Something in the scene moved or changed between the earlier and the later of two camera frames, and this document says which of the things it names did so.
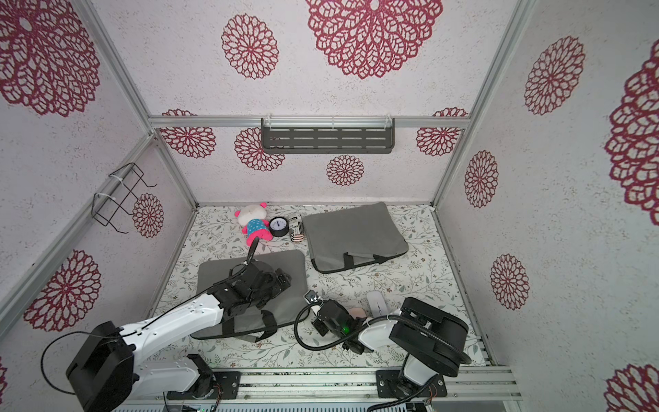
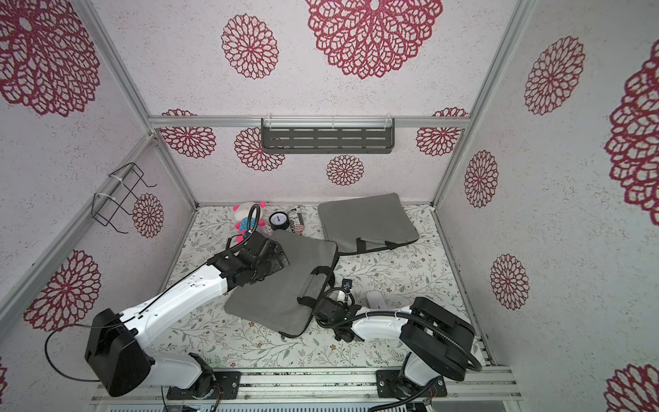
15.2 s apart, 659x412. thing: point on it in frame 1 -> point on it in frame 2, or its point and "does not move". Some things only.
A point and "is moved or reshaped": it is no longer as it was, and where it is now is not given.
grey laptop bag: [289, 307] is moved or reshaped
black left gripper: [277, 287] -> [276, 263]
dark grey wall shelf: [328, 135] does not move
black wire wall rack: [117, 195] does not move
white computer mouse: [377, 305] does not move
